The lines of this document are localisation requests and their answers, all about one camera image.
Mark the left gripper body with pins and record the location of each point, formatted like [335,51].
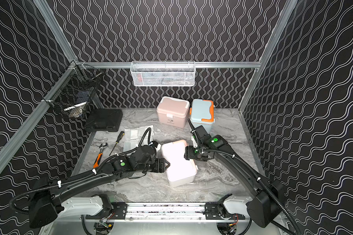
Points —
[159,166]

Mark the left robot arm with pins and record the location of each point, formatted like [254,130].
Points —
[44,204]

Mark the white gauze packet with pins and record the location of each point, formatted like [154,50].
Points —
[142,130]
[131,134]
[130,144]

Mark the orange handled adjustable wrench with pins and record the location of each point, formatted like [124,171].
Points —
[102,148]

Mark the black yellow screwdriver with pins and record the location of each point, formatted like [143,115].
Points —
[120,136]

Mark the black plastic tool case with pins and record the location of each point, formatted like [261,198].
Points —
[104,120]

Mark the blue orange first aid box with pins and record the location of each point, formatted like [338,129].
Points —
[202,114]

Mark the black wire wall basket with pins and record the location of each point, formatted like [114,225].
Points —
[75,97]

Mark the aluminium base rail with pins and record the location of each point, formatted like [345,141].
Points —
[139,212]

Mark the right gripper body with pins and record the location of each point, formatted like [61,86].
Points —
[193,153]

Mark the white wire wall basket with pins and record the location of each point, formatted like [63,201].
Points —
[163,73]

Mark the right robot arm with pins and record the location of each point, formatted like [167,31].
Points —
[267,204]

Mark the white pink first aid box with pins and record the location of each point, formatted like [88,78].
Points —
[180,171]

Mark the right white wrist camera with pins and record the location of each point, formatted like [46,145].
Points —
[194,141]

